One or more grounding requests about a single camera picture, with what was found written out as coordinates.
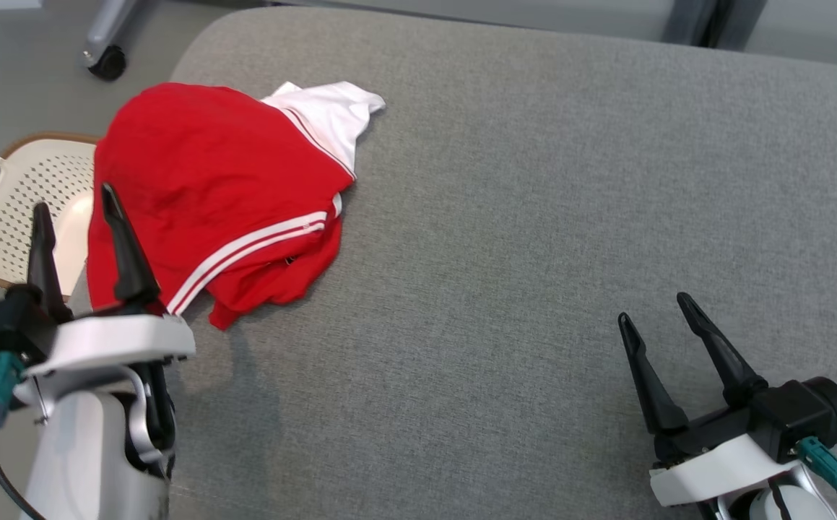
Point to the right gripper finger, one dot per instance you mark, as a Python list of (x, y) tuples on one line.
[(653, 397), (725, 365)]

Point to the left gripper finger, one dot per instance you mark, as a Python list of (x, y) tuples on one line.
[(44, 260), (128, 267)]

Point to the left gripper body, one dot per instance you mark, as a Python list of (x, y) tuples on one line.
[(115, 339)]

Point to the cream perforated laundry basket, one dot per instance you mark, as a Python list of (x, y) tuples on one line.
[(21, 188)]

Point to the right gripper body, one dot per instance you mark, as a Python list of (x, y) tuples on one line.
[(721, 462)]

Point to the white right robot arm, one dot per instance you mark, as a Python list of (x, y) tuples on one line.
[(804, 505)]

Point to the grey post with black caster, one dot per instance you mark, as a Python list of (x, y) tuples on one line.
[(111, 29)]

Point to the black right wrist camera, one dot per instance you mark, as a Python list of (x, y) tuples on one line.
[(801, 412)]

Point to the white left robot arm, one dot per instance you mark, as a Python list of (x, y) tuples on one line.
[(79, 462)]

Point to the red jersey with white trim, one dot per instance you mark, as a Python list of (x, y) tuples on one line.
[(194, 166)]

